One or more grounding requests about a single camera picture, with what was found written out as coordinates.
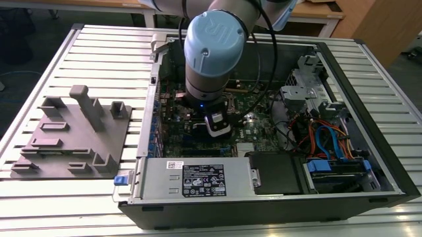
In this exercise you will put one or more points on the black plastic shroud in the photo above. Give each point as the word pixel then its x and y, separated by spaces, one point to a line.
pixel 279 172

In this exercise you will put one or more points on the green motherboard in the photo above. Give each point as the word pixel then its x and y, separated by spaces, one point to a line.
pixel 263 133

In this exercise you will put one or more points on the silver heatsink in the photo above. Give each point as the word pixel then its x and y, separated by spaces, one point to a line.
pixel 245 146

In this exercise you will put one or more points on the black expansion slot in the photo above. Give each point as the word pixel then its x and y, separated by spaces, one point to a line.
pixel 197 151

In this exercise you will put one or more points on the wooden desk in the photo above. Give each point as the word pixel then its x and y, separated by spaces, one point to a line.
pixel 332 11

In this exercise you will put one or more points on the blue case latch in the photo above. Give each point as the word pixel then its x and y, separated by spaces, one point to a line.
pixel 118 179

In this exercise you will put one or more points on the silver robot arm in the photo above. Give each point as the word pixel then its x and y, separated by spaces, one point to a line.
pixel 213 44

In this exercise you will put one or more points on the wooden cabinet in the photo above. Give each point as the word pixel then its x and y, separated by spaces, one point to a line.
pixel 382 24

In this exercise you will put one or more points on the grey parts rack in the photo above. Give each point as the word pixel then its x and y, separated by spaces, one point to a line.
pixel 81 148

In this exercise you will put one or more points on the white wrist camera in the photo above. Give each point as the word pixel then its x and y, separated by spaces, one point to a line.
pixel 217 128

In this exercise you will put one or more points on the blue disk carrier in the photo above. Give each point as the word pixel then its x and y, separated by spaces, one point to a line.
pixel 317 165

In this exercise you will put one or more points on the grey metal drive cage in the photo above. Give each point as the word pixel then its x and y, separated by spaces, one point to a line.
pixel 292 93

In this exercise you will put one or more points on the black PC case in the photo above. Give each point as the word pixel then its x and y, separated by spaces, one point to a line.
pixel 229 212

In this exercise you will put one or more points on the silver power supply unit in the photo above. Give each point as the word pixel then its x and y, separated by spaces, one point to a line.
pixel 157 177

